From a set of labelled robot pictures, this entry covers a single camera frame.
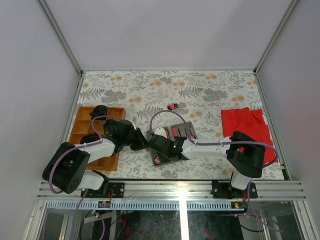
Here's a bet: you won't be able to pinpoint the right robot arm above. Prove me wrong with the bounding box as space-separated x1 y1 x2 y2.
149 131 266 199

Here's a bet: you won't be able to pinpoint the pink black bit holder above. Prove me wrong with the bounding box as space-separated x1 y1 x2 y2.
167 103 179 111

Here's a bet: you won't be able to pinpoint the rolled dark sock top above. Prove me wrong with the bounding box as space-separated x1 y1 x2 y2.
89 105 108 120

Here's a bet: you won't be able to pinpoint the aluminium front rail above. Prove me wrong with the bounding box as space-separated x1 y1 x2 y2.
35 180 307 211

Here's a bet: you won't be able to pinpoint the grey plastic tool case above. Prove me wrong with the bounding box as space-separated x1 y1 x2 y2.
146 121 197 167

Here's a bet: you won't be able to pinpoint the pink black pliers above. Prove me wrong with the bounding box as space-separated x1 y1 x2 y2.
178 127 195 139

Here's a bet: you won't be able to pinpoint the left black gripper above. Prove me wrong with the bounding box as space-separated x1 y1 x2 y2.
123 127 149 151

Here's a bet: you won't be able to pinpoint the rolled dark sock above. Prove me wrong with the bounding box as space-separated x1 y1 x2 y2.
103 119 119 135
80 133 101 146
89 105 108 120

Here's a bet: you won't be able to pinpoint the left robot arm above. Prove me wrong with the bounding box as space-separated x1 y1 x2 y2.
42 119 149 198

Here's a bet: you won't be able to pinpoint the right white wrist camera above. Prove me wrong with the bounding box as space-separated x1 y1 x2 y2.
151 127 167 138

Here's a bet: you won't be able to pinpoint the red cloth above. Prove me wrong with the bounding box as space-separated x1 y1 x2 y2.
220 107 279 163

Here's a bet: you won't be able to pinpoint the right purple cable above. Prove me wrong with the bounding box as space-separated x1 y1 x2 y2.
149 108 280 166

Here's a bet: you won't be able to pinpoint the rolled dark sock lower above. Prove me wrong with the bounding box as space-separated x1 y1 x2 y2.
80 133 101 146

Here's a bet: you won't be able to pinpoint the rolled dark sock middle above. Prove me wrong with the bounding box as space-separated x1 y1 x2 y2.
103 119 119 135

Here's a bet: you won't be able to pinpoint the pink black utility knife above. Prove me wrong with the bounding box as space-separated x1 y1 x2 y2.
164 128 171 139

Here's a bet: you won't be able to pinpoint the orange wooden divided tray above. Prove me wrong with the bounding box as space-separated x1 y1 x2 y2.
68 106 127 172

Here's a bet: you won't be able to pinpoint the small red tape measure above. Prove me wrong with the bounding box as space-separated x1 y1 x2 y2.
154 156 162 165

